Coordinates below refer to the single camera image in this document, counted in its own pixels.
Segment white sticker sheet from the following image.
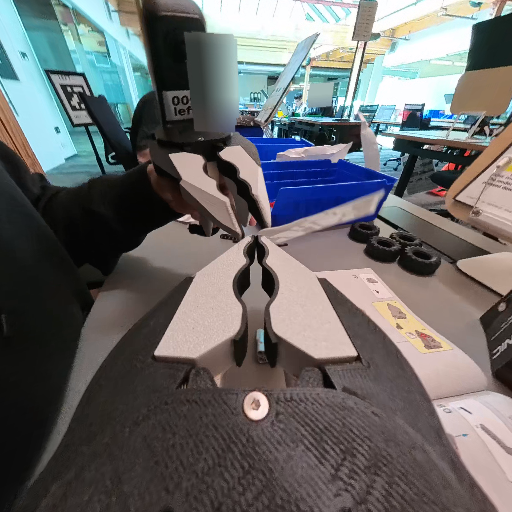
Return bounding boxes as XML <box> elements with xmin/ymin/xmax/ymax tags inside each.
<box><xmin>258</xmin><ymin>189</ymin><xmax>386</xmax><ymax>245</ymax></box>

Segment black toy set box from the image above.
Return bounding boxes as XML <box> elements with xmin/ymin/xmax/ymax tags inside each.
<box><xmin>479</xmin><ymin>291</ymin><xmax>512</xmax><ymax>390</ymax></box>

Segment open building instruction booklet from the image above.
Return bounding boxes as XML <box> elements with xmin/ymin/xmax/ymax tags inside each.
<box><xmin>315</xmin><ymin>267</ymin><xmax>512</xmax><ymax>512</ymax></box>

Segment sign on black pole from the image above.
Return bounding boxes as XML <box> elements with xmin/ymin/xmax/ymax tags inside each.
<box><xmin>343</xmin><ymin>0</ymin><xmax>381</xmax><ymax>109</ymax></box>

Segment black and tan board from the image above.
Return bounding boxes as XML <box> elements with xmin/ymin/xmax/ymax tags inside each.
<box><xmin>450</xmin><ymin>12</ymin><xmax>512</xmax><ymax>117</ymax></box>

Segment marker sign on stand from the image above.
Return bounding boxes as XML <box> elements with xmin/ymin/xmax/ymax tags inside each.
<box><xmin>44</xmin><ymin>70</ymin><xmax>108</xmax><ymax>175</ymax></box>

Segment wooden clipboard with paper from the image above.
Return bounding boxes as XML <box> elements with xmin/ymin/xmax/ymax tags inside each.
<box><xmin>445</xmin><ymin>124</ymin><xmax>512</xmax><ymax>242</ymax></box>

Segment tilted display board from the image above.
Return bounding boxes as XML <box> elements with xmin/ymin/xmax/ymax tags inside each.
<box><xmin>255</xmin><ymin>32</ymin><xmax>321</xmax><ymax>125</ymax></box>

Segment black office chair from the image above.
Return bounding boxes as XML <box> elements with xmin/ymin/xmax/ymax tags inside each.
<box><xmin>130</xmin><ymin>90</ymin><xmax>161</xmax><ymax>165</ymax></box>
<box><xmin>79</xmin><ymin>94</ymin><xmax>138</xmax><ymax>173</ymax></box>
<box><xmin>400</xmin><ymin>103</ymin><xmax>426</xmax><ymax>132</ymax></box>

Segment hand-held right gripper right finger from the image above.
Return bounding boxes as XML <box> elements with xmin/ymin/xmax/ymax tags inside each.
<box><xmin>257</xmin><ymin>235</ymin><xmax>359</xmax><ymax>377</ymax></box>

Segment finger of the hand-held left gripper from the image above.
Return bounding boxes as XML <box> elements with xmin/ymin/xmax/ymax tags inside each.
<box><xmin>217</xmin><ymin>144</ymin><xmax>273</xmax><ymax>229</ymax></box>
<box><xmin>168</xmin><ymin>152</ymin><xmax>245</xmax><ymax>239</ymax></box>

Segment person's left hand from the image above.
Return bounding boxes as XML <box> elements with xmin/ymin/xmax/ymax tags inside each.
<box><xmin>146</xmin><ymin>163</ymin><xmax>202</xmax><ymax>225</ymax></box>

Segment orange fabric item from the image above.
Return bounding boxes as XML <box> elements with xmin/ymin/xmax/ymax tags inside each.
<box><xmin>428</xmin><ymin>149</ymin><xmax>477</xmax><ymax>197</ymax></box>

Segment crumpled white paper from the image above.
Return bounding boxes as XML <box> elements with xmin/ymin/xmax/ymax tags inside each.
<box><xmin>276</xmin><ymin>142</ymin><xmax>353</xmax><ymax>162</ymax></box>

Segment white paper strip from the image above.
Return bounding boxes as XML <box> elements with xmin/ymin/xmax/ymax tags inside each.
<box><xmin>357</xmin><ymin>113</ymin><xmax>381</xmax><ymax>173</ymax></box>

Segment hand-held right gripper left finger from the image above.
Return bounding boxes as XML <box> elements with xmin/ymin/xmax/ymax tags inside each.
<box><xmin>154</xmin><ymin>235</ymin><xmax>257</xmax><ymax>377</ymax></box>

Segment white flat sheet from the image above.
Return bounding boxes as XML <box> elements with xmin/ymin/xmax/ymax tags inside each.
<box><xmin>456</xmin><ymin>252</ymin><xmax>512</xmax><ymax>297</ymax></box>

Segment person's black clothing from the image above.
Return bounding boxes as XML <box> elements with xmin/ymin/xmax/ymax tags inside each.
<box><xmin>0</xmin><ymin>224</ymin><xmax>94</xmax><ymax>512</ymax></box>

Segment person's left forearm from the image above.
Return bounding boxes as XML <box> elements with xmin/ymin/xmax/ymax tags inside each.
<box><xmin>0</xmin><ymin>141</ymin><xmax>182</xmax><ymax>277</ymax></box>

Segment grey desk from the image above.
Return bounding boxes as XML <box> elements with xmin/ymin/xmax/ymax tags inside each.
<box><xmin>34</xmin><ymin>196</ymin><xmax>512</xmax><ymax>512</ymax></box>

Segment wooden office table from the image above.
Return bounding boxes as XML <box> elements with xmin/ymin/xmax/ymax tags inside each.
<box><xmin>290</xmin><ymin>116</ymin><xmax>362</xmax><ymax>146</ymax></box>
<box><xmin>382</xmin><ymin>129</ymin><xmax>494</xmax><ymax>198</ymax></box>

